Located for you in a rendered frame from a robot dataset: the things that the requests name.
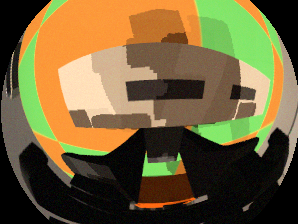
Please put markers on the black two-prong plug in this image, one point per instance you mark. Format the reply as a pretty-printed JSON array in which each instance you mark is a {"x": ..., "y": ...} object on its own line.
[{"x": 162, "y": 144}]

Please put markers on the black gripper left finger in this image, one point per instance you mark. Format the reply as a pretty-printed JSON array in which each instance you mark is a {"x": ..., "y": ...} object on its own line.
[{"x": 122, "y": 167}]

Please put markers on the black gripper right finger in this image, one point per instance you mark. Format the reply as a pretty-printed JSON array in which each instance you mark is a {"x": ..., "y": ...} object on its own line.
[{"x": 205, "y": 161}]

